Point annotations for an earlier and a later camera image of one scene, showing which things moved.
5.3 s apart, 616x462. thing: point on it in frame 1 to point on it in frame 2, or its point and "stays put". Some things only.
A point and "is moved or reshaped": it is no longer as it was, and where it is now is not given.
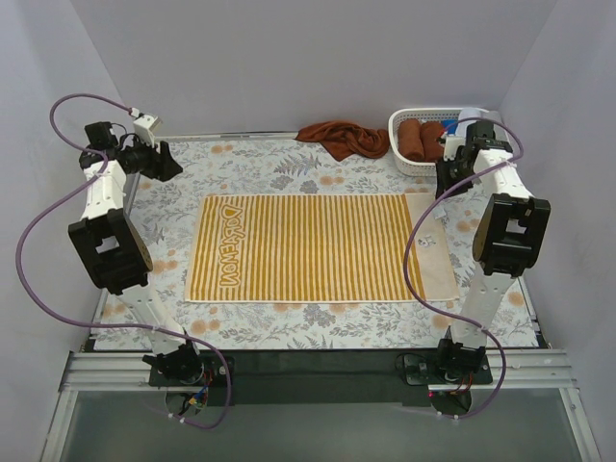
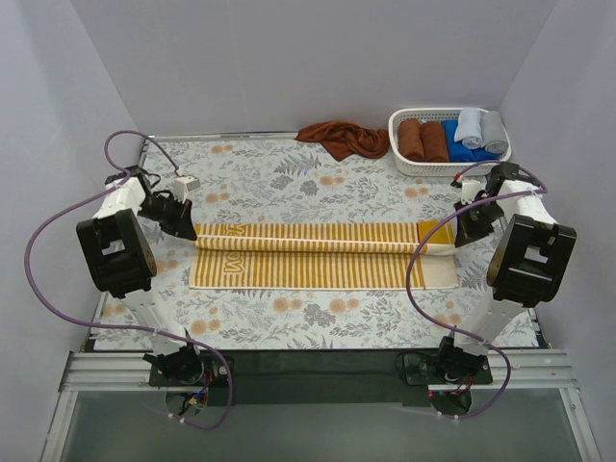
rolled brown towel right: [430, 132] stays put
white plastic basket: [422, 115] stays put
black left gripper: [161, 160] to [171, 214]
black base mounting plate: [340, 377] stays put
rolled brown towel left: [410, 140] stays put
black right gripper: [449, 172] to [474, 219]
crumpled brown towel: [344, 140] stays put
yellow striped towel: [322, 247] is moved or reshaped
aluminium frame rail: [522, 370] stays put
